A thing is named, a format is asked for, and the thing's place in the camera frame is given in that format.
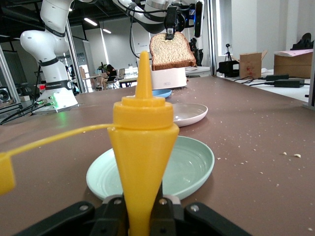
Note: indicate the white two-slot toaster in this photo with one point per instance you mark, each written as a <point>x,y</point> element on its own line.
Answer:
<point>169,78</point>

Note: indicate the pink paper sheet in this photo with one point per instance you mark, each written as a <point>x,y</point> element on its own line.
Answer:
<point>295,52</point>

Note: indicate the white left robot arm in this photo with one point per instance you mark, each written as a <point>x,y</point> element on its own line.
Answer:
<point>54,37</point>

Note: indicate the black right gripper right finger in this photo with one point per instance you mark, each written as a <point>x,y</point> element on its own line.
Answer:
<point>162,218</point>

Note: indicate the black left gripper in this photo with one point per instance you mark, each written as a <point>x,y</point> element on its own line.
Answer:
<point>173,17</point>

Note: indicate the ceiling light strip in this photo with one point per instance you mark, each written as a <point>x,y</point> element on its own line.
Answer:
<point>90,21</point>
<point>106,31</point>

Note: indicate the black office chair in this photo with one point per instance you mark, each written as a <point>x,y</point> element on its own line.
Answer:
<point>197,52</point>

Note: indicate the black camera tripod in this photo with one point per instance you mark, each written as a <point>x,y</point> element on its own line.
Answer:
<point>227,52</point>

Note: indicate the brown crust bread slice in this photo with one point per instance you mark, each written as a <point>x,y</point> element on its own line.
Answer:
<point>172,54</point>

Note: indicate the beige round plate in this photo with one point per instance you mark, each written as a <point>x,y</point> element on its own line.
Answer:
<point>189,113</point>

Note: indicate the small open cardboard box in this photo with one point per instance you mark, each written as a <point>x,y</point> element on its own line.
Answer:
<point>251,65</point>

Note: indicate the brown table cloth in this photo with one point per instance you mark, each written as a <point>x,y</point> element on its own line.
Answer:
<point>246,147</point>

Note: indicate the yellow mustard squeeze bottle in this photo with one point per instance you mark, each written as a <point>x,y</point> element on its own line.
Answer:
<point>142,147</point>

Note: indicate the black power adapter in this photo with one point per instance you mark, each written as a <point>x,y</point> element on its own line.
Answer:
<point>276,77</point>
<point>289,83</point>

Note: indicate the blue round plate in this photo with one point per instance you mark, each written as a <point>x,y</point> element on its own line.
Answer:
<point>162,93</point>

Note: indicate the black machine part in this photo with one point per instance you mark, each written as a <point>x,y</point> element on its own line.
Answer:
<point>304,41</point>

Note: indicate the black equipment case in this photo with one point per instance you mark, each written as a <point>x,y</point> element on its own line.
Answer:
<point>227,68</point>

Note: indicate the pale green round plate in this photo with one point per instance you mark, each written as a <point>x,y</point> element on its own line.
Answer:
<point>187,167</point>

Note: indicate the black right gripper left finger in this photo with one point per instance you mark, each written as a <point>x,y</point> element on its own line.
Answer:
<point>108,218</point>

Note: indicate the aluminium frame post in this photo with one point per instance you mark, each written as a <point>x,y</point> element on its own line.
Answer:
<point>7,73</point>

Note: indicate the large cardboard box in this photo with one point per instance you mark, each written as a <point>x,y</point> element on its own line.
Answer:
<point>292,67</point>

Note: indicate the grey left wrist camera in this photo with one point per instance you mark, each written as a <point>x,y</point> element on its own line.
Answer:
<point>198,19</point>

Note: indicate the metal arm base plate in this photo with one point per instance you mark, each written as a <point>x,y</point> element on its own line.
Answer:
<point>71,107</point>

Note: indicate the seated person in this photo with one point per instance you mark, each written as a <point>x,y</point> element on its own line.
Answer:
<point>109,75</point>

